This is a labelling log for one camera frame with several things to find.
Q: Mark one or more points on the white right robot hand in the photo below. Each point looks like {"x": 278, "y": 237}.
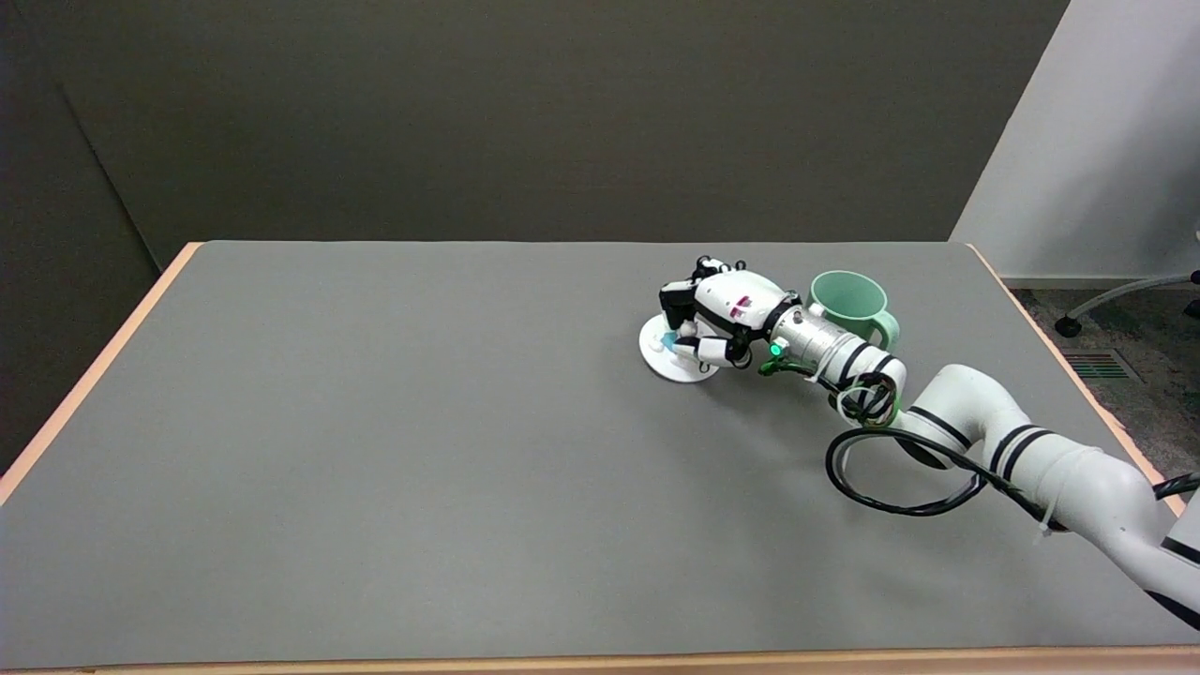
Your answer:
{"x": 731, "y": 300}

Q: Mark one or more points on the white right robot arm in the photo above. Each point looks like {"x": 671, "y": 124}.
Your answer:
{"x": 1031, "y": 450}

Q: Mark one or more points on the floor vent grille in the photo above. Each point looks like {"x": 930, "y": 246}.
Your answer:
{"x": 1102, "y": 366}

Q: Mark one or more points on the office chair base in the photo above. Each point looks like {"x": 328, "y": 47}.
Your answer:
{"x": 1120, "y": 292}

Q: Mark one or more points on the gray table mat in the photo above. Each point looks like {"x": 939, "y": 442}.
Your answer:
{"x": 375, "y": 450}

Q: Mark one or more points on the green mug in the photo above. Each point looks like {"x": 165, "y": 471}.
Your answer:
{"x": 848, "y": 298}

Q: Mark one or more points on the white cup lid with figurine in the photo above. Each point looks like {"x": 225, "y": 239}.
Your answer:
{"x": 677, "y": 369}

